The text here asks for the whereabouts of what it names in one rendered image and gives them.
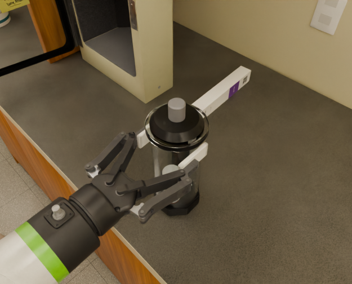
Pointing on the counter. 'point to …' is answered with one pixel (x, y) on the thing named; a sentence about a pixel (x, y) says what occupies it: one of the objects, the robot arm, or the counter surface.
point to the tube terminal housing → (143, 52)
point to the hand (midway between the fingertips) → (176, 142)
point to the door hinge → (74, 22)
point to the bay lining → (101, 16)
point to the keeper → (133, 14)
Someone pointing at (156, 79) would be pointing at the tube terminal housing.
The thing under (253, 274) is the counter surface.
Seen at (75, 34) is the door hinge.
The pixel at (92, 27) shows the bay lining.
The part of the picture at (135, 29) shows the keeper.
